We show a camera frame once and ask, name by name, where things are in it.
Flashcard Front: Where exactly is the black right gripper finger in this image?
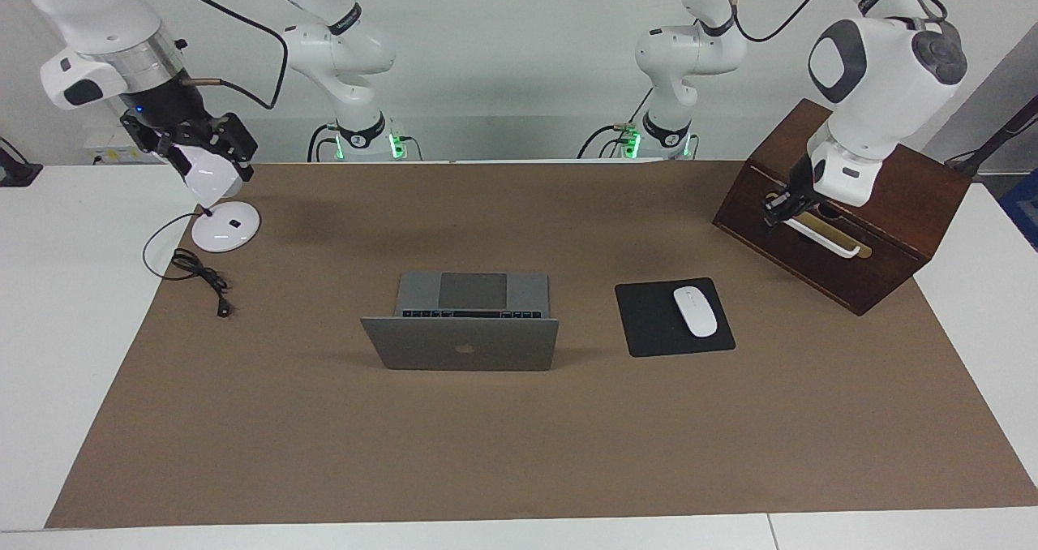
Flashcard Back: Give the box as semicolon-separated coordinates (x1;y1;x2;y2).
121;118;192;180
212;113;260;185

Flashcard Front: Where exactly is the silver laptop with apple logo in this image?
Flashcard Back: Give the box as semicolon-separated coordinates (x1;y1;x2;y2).
361;272;560;372

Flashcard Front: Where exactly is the white desk lamp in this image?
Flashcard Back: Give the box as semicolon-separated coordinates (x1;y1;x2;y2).
180;146;262;253

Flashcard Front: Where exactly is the dark brown wooden box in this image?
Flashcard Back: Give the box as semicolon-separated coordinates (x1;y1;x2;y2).
712;98;972;316

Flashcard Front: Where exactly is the white computer mouse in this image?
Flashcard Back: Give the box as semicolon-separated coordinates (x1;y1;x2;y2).
673;286;719;338

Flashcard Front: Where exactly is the black table clamp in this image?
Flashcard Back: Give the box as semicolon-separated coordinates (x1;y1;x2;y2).
0;138;43;187

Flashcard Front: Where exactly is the black mouse pad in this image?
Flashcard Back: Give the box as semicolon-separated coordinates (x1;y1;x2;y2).
615;277;736;359

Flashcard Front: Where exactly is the black stand pole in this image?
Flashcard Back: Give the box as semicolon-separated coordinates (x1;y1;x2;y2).
945;96;1038;179

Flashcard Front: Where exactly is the blue crate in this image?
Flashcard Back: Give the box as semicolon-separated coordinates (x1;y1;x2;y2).
999;169;1038;251

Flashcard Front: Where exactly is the brown table mat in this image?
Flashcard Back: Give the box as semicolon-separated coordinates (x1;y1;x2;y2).
45;161;1038;529

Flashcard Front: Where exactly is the white box handle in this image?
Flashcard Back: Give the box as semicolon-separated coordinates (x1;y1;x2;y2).
783;213;862;259

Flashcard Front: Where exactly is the white wall power strip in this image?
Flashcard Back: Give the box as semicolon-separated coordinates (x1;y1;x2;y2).
85;124;137;165

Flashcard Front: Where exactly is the black right arm base cable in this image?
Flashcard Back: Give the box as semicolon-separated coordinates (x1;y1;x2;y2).
307;124;341;162

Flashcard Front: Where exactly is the black arm base cable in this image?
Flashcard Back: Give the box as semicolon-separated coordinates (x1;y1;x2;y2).
307;124;341;162
577;88;654;160

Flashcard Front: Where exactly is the gold handle plate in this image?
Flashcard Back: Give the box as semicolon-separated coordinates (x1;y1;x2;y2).
765;192;873;260

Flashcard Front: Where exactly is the thin black lamp power cable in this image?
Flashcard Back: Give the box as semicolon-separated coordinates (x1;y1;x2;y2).
143;212;234;318

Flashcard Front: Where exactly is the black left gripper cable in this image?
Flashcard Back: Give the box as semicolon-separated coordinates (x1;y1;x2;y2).
726;0;950;45

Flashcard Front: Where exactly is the black left arm base cable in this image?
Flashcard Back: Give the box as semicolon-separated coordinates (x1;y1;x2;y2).
577;88;654;160

